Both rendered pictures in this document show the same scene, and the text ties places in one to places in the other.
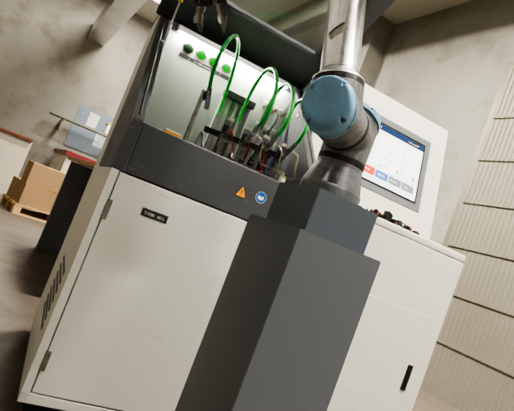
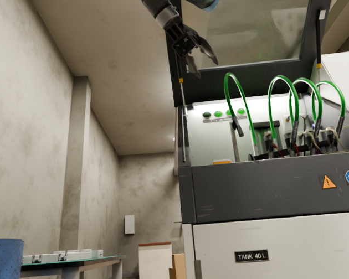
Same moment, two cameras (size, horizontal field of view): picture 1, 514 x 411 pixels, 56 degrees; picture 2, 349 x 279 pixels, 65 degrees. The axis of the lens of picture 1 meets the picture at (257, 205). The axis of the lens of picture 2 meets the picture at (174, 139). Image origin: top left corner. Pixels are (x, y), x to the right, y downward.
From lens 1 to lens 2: 0.75 m
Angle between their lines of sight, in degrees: 30
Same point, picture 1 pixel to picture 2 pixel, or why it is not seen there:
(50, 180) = not seen: hidden behind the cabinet
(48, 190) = not seen: hidden behind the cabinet
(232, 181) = (309, 176)
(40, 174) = (180, 260)
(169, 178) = (243, 206)
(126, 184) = (205, 235)
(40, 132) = (174, 235)
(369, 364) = not seen: outside the picture
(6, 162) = (163, 261)
